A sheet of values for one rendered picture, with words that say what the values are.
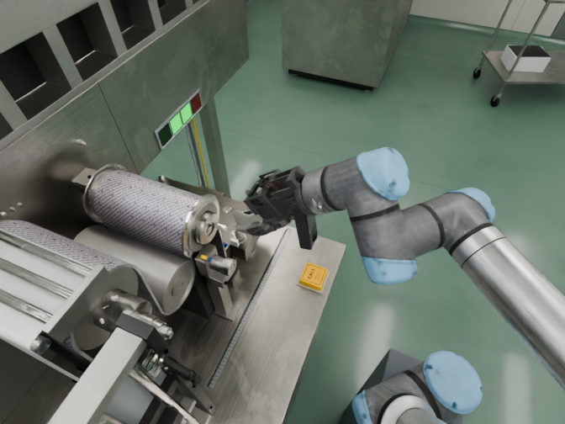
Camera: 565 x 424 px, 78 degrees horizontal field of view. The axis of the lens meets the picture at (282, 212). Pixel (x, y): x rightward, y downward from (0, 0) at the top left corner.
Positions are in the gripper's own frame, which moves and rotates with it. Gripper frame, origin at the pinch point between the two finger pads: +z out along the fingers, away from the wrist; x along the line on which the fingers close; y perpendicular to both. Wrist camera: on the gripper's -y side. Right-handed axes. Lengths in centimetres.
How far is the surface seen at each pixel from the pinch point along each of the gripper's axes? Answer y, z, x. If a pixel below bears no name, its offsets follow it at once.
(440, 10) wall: -105, 54, -448
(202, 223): 5.0, 7.1, 3.6
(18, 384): 2, 55, 44
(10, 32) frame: 51, 14, -1
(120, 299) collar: 10.9, 1.6, 26.2
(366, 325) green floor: -124, 54, -46
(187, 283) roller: -4.4, 17.8, 11.8
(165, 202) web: 12.7, 12.0, 3.4
